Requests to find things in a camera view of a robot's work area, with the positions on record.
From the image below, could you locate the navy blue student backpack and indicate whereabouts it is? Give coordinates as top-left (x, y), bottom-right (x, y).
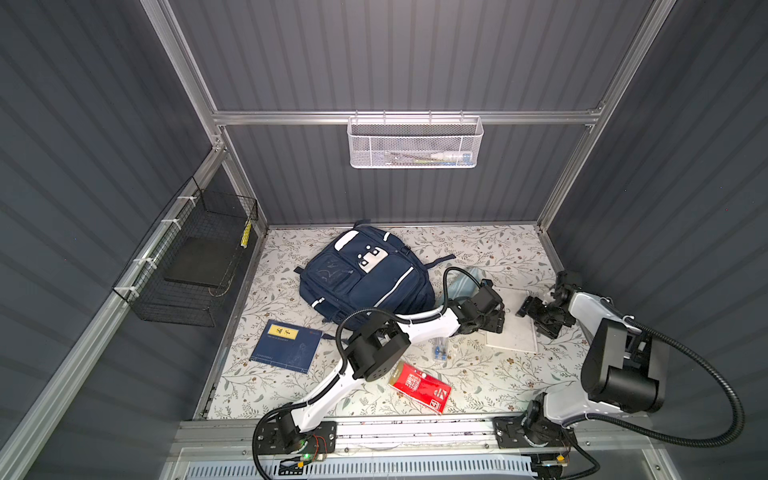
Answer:
top-left (295, 222), bottom-right (455, 324)

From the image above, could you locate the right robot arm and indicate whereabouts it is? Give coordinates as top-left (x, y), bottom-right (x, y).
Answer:
top-left (516, 271), bottom-right (746, 448)

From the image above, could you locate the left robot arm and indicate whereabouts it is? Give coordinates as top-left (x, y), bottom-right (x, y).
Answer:
top-left (252, 279), bottom-right (505, 457)

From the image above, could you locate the clear pack of pens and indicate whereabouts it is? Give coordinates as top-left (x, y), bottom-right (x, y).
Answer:
top-left (432, 338), bottom-right (448, 362)

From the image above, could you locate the light teal pencil pouch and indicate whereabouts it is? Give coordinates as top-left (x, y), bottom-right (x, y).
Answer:
top-left (447, 266), bottom-right (486, 300)

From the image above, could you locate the floral table mat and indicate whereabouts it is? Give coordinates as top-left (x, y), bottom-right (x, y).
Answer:
top-left (206, 225), bottom-right (588, 420)

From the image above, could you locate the red paper box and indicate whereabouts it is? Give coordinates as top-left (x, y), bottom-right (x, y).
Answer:
top-left (388, 361), bottom-right (452, 414)

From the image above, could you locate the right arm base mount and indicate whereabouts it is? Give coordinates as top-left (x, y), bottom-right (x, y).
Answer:
top-left (492, 415), bottom-right (570, 449)

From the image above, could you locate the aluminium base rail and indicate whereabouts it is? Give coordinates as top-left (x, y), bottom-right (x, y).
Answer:
top-left (170, 414), bottom-right (652, 457)

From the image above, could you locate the white wire mesh basket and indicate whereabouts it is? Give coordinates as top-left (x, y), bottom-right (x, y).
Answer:
top-left (346, 113), bottom-right (485, 170)

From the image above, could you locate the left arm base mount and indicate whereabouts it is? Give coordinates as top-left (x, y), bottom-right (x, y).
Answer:
top-left (252, 420), bottom-right (338, 455)

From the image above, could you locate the black wire wall basket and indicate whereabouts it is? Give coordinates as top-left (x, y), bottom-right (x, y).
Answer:
top-left (113, 182), bottom-right (259, 328)

